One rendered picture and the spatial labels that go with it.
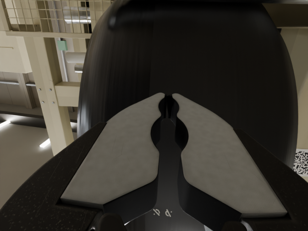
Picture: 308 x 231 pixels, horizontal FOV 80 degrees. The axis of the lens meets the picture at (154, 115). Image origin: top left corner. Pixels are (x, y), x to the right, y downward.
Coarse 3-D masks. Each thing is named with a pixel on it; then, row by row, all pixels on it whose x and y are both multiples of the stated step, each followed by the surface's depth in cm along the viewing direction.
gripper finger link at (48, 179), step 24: (72, 144) 7; (48, 168) 6; (72, 168) 6; (24, 192) 5; (48, 192) 5; (0, 216) 5; (24, 216) 5; (48, 216) 5; (72, 216) 5; (96, 216) 5
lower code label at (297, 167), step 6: (300, 150) 40; (306, 150) 40; (300, 156) 41; (306, 156) 40; (294, 162) 41; (300, 162) 41; (306, 162) 41; (294, 168) 42; (300, 168) 42; (306, 168) 42; (300, 174) 43; (306, 174) 43
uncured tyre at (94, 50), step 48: (144, 0) 25; (96, 48) 24; (144, 48) 21; (192, 48) 21; (240, 48) 21; (96, 96) 21; (144, 96) 20; (192, 96) 20; (240, 96) 20; (288, 96) 21; (288, 144) 21
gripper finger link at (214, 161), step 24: (168, 96) 12; (192, 120) 9; (216, 120) 9; (192, 144) 7; (216, 144) 7; (240, 144) 7; (192, 168) 6; (216, 168) 6; (240, 168) 6; (192, 192) 6; (216, 192) 5; (240, 192) 5; (264, 192) 5; (192, 216) 6; (216, 216) 6; (240, 216) 5; (264, 216) 5
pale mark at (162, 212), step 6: (156, 204) 22; (150, 210) 22; (156, 210) 22; (162, 210) 22; (168, 210) 22; (174, 210) 22; (150, 216) 22; (156, 216) 22; (162, 216) 22; (168, 216) 22; (174, 216) 22
